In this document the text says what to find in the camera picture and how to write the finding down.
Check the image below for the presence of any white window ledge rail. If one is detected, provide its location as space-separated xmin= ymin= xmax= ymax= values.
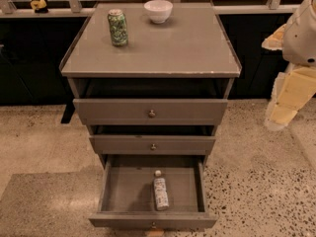
xmin=0 ymin=4 xmax=298 ymax=18

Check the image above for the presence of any green soda can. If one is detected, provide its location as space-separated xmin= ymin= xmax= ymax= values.
xmin=108 ymin=9 xmax=128 ymax=46

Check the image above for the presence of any grey wooden drawer cabinet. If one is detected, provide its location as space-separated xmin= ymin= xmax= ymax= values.
xmin=58 ymin=1 xmax=243 ymax=170

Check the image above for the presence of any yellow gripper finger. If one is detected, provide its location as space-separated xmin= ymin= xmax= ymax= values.
xmin=262 ymin=24 xmax=285 ymax=50
xmin=269 ymin=66 xmax=316 ymax=126

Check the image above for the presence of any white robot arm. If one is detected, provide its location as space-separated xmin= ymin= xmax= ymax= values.
xmin=262 ymin=0 xmax=316 ymax=131

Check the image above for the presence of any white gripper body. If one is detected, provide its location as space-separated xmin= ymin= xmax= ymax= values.
xmin=264 ymin=62 xmax=316 ymax=132

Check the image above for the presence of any grey top drawer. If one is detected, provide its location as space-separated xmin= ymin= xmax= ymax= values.
xmin=73 ymin=99 xmax=228 ymax=125

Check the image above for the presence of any yellow and black small object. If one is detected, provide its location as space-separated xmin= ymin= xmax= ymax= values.
xmin=31 ymin=0 xmax=48 ymax=13

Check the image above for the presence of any grey middle drawer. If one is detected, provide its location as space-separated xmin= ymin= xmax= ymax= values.
xmin=90 ymin=135 xmax=215 ymax=155

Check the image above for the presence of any white ceramic bowl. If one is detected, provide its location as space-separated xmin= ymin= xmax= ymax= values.
xmin=144 ymin=0 xmax=173 ymax=24

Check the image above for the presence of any blue plastic bottle white cap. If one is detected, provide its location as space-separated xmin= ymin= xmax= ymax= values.
xmin=153 ymin=170 xmax=169 ymax=211

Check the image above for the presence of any grey open bottom drawer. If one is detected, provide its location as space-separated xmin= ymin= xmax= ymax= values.
xmin=89 ymin=155 xmax=217 ymax=230

